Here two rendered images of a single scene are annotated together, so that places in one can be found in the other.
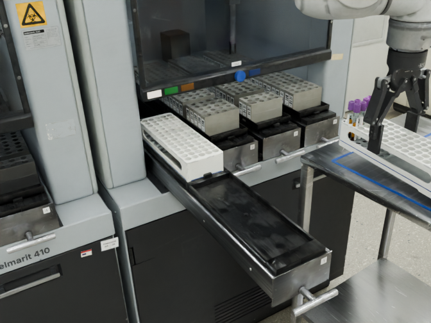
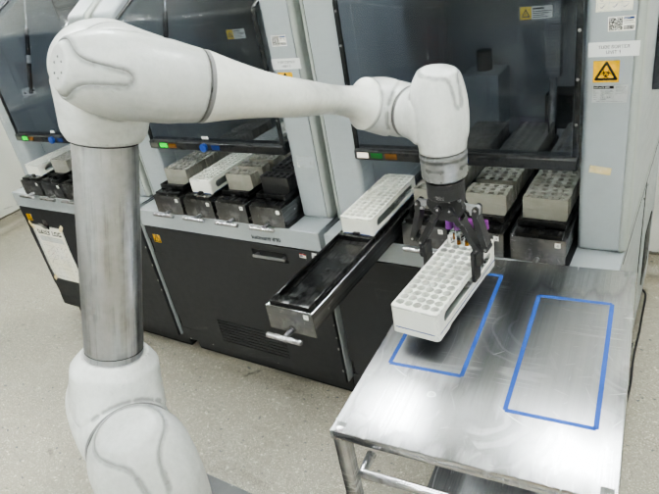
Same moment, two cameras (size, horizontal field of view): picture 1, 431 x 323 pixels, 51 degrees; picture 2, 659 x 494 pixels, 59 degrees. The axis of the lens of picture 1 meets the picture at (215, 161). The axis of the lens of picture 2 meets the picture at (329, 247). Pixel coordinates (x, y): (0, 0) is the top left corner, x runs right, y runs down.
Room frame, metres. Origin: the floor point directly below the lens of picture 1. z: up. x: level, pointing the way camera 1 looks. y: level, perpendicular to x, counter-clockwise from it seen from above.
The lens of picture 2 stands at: (0.25, -1.24, 1.58)
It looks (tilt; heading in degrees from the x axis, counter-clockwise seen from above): 29 degrees down; 66
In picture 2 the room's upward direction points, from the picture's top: 11 degrees counter-clockwise
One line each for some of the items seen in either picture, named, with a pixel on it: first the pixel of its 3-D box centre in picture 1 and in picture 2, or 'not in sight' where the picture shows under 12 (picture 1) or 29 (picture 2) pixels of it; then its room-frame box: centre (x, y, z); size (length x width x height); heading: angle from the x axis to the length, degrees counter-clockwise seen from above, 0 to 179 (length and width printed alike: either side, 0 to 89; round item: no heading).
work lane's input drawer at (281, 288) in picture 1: (213, 194); (354, 250); (0.89, 0.01, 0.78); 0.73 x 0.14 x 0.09; 29
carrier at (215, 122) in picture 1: (220, 121); (433, 198); (1.15, -0.02, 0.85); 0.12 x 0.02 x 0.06; 120
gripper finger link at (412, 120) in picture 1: (410, 127); (476, 265); (0.93, -0.45, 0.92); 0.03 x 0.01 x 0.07; 26
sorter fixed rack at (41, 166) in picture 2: not in sight; (61, 158); (0.32, 1.66, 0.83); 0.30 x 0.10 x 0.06; 29
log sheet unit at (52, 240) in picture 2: not in sight; (55, 254); (0.13, 1.59, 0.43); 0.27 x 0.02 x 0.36; 119
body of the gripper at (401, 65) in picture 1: (404, 69); (446, 198); (0.90, -0.40, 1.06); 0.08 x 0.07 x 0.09; 116
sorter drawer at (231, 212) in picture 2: not in sight; (283, 172); (1.01, 0.71, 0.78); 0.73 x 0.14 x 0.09; 29
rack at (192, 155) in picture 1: (178, 145); (380, 204); (1.04, 0.10, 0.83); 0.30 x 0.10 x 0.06; 29
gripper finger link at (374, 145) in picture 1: (375, 138); (428, 256); (0.88, -0.35, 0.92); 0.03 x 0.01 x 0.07; 26
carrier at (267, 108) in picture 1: (265, 109); (486, 202); (1.23, -0.15, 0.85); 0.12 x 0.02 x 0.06; 119
